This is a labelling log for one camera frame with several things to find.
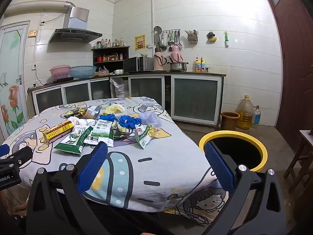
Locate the blue rubber glove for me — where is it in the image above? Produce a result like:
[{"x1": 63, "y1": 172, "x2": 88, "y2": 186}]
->
[
  {"x1": 120, "y1": 115, "x2": 142, "y2": 128},
  {"x1": 100, "y1": 114, "x2": 120, "y2": 123}
]

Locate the brown plastic bucket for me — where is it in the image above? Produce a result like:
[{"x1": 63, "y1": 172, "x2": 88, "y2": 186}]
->
[{"x1": 221, "y1": 111, "x2": 241, "y2": 131}]

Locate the dark red door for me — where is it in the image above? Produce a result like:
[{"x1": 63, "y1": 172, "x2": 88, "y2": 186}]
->
[{"x1": 263, "y1": 0, "x2": 313, "y2": 157}]

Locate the steel strainer ladle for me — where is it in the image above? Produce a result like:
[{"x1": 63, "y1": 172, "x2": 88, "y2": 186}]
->
[{"x1": 154, "y1": 26, "x2": 164, "y2": 46}]

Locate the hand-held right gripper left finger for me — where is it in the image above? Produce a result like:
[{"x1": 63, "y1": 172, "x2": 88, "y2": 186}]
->
[{"x1": 26, "y1": 141, "x2": 109, "y2": 235}]

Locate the black bin with yellow rim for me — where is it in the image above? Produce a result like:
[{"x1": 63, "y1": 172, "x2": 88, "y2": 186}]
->
[{"x1": 199, "y1": 130, "x2": 268, "y2": 172}]

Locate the salmon pink thermos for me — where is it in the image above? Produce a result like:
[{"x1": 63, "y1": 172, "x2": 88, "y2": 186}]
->
[{"x1": 154, "y1": 48, "x2": 167, "y2": 71}]

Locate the black gold wrapper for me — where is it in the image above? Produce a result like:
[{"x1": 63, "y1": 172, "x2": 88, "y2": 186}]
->
[{"x1": 65, "y1": 109, "x2": 87, "y2": 118}]

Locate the blue label water bottle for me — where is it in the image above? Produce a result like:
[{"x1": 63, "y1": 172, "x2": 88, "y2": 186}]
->
[{"x1": 253, "y1": 105, "x2": 262, "y2": 128}]

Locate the large cooking oil jug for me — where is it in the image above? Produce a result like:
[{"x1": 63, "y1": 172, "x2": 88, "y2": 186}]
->
[{"x1": 236, "y1": 94, "x2": 254, "y2": 130}]

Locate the pink plastic basin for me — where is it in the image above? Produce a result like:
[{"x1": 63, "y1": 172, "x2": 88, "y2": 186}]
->
[{"x1": 49, "y1": 65, "x2": 71, "y2": 81}]

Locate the cartoon printed tablecloth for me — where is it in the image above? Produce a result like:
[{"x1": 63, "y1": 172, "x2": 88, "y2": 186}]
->
[{"x1": 0, "y1": 97, "x2": 229, "y2": 227}]

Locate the row of seasoning jars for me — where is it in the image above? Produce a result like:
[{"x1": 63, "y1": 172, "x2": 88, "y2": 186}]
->
[{"x1": 96, "y1": 52, "x2": 124, "y2": 62}]

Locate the green yellow snack bag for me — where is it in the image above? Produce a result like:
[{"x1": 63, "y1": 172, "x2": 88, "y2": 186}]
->
[{"x1": 134, "y1": 124, "x2": 157, "y2": 150}]

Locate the white green packet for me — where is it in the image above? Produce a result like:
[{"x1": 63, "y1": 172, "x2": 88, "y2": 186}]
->
[{"x1": 84, "y1": 119, "x2": 115, "y2": 147}]

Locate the yellow wall poster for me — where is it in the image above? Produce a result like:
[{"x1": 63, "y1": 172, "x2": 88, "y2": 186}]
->
[{"x1": 134, "y1": 35, "x2": 145, "y2": 52}]

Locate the dark green wrapper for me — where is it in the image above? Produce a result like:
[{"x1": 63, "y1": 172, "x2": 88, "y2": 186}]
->
[{"x1": 111, "y1": 121, "x2": 130, "y2": 139}]

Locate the row of glass bottles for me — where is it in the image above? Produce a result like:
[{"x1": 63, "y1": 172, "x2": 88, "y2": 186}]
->
[{"x1": 96, "y1": 38, "x2": 125, "y2": 48}]

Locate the dark wooden shelf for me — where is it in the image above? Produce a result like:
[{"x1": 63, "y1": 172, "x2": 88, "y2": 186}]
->
[{"x1": 92, "y1": 46, "x2": 130, "y2": 72}]

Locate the kitchen cabinet with glass doors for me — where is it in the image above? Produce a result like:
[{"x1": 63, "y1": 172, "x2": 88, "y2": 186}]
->
[{"x1": 27, "y1": 70, "x2": 227, "y2": 128}]

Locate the white woven sack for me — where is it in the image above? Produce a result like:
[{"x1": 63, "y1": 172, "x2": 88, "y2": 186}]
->
[{"x1": 110, "y1": 77, "x2": 129, "y2": 98}]

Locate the large green snack packet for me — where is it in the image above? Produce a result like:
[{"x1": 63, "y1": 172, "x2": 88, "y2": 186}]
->
[{"x1": 54, "y1": 125, "x2": 93, "y2": 155}]

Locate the wire chopstick basket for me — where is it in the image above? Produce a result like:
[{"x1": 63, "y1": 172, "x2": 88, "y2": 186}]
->
[{"x1": 185, "y1": 29, "x2": 198, "y2": 42}]

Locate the white tissue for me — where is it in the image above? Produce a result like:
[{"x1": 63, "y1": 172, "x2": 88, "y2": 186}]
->
[{"x1": 68, "y1": 116, "x2": 96, "y2": 128}]

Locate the rack of hanging utensils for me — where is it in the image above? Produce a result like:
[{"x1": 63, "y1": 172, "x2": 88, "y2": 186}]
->
[{"x1": 160, "y1": 29, "x2": 183, "y2": 52}]

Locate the clear bag of snacks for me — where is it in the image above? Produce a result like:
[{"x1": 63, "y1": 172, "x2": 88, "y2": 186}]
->
[{"x1": 94, "y1": 66, "x2": 110, "y2": 77}]

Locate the blue plastic basket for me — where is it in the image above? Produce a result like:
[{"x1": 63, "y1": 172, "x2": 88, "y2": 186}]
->
[{"x1": 69, "y1": 66, "x2": 97, "y2": 79}]

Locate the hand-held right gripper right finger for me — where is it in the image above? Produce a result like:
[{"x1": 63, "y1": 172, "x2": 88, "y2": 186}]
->
[{"x1": 204, "y1": 141, "x2": 286, "y2": 235}]

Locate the flower print glass door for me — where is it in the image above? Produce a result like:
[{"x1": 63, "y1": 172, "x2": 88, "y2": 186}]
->
[{"x1": 0, "y1": 22, "x2": 30, "y2": 137}]

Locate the grey microwave oven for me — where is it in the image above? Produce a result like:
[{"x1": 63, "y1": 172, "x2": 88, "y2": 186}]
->
[{"x1": 123, "y1": 56, "x2": 154, "y2": 73}]

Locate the steel cooking pot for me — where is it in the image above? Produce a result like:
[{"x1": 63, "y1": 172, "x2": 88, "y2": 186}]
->
[{"x1": 167, "y1": 62, "x2": 189, "y2": 72}]

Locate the steel range hood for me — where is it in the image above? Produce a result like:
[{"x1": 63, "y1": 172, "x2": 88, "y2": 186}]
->
[{"x1": 48, "y1": 6, "x2": 103, "y2": 43}]

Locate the orange white snack packet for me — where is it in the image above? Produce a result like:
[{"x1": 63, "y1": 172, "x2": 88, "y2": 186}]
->
[{"x1": 84, "y1": 106, "x2": 102, "y2": 119}]

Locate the wooden stool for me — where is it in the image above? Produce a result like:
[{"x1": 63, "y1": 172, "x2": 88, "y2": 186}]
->
[{"x1": 287, "y1": 130, "x2": 313, "y2": 194}]

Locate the bright pink thermos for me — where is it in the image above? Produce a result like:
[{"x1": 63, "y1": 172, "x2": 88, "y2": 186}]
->
[{"x1": 170, "y1": 44, "x2": 183, "y2": 64}]

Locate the yellow red carton box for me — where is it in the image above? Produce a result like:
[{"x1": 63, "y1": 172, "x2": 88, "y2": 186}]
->
[{"x1": 42, "y1": 120, "x2": 74, "y2": 144}]

